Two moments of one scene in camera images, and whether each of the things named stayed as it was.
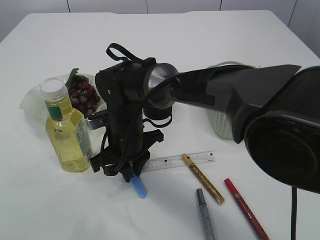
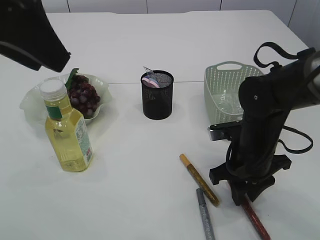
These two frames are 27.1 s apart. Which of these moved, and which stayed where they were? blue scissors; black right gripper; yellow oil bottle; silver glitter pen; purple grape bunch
Moved: blue scissors; black right gripper
Stayed: purple grape bunch; silver glitter pen; yellow oil bottle
